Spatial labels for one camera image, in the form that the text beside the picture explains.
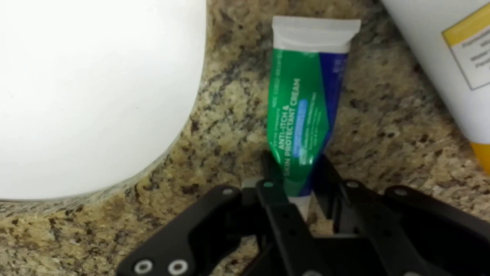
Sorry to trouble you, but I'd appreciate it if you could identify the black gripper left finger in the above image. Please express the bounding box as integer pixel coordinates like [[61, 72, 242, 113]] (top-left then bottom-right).
[[115, 152, 319, 276]]

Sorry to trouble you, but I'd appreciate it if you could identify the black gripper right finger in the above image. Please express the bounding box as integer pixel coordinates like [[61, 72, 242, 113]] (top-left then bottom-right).
[[314, 156, 490, 276]]

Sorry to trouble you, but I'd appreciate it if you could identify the green cream tube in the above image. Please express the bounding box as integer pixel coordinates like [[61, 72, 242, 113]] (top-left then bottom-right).
[[267, 15, 362, 218]]

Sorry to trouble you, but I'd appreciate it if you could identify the white oval sink basin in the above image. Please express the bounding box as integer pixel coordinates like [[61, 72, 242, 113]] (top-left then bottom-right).
[[0, 0, 208, 201]]

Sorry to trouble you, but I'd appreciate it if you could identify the white bottle with yellow label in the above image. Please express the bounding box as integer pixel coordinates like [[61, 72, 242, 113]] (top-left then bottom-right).
[[381, 0, 490, 173]]

